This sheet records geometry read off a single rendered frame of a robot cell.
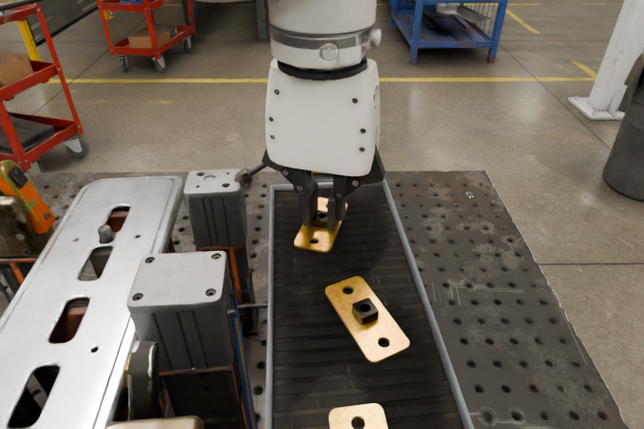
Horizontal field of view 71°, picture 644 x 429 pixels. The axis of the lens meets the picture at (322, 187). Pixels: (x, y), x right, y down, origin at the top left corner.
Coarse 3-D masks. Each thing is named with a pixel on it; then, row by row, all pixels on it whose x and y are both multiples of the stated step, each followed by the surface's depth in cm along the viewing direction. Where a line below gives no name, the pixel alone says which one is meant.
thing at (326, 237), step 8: (320, 200) 51; (320, 208) 50; (320, 216) 48; (312, 224) 47; (320, 224) 47; (336, 224) 47; (304, 232) 46; (312, 232) 46; (320, 232) 46; (328, 232) 46; (336, 232) 46; (296, 240) 45; (304, 240) 45; (320, 240) 45; (328, 240) 45; (304, 248) 45; (312, 248) 44; (320, 248) 44; (328, 248) 44
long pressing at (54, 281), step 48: (96, 192) 80; (144, 192) 80; (96, 240) 70; (144, 240) 70; (48, 288) 62; (96, 288) 62; (0, 336) 55; (48, 336) 55; (96, 336) 55; (0, 384) 50; (96, 384) 50
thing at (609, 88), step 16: (640, 0) 288; (624, 16) 302; (640, 16) 293; (624, 32) 302; (640, 32) 299; (608, 48) 319; (624, 48) 305; (640, 48) 305; (608, 64) 319; (624, 64) 312; (608, 80) 320; (624, 80) 319; (576, 96) 348; (592, 96) 337; (608, 96) 325; (592, 112) 331; (608, 112) 331
